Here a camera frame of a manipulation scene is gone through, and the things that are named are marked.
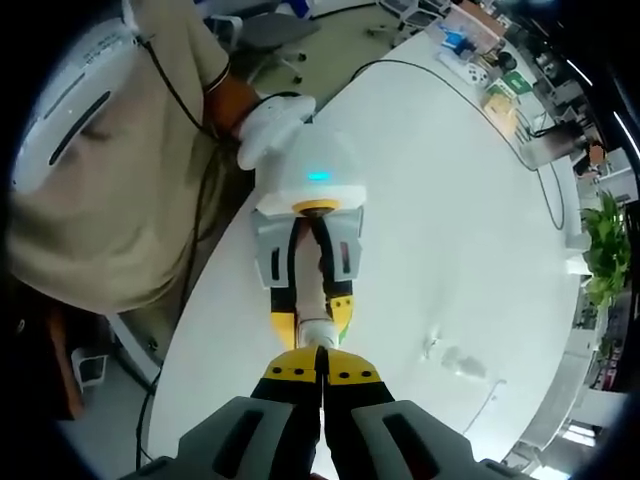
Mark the beige pump bottle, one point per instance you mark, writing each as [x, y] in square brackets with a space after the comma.
[310, 285]

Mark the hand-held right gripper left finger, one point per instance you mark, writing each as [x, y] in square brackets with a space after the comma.
[240, 440]

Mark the white dotted device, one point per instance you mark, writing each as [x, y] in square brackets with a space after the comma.
[476, 75]

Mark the kraft paper box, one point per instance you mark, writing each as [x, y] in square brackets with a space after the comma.
[500, 107]

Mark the person's dark trousers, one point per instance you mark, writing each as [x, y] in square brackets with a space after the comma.
[40, 350]

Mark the blue box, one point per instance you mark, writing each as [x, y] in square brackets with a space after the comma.
[455, 41]

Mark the clear pump bottle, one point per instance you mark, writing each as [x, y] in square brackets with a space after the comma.
[462, 360]

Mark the green packet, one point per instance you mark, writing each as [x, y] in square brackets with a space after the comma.
[516, 81]

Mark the grey office chair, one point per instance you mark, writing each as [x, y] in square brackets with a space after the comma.
[275, 30]

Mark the potted green plant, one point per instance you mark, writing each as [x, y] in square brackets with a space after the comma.
[607, 245]

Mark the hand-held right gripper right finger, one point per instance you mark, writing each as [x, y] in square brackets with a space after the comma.
[400, 440]

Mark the person's beige shirt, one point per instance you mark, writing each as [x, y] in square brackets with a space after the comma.
[100, 200]

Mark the white floor box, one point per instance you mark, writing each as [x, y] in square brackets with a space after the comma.
[90, 367]

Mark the clear pump bottle cover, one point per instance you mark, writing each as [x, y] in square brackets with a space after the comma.
[431, 347]

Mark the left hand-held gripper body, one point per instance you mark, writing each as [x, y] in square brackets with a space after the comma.
[320, 160]

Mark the white table leg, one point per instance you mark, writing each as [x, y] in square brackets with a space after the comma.
[135, 350]

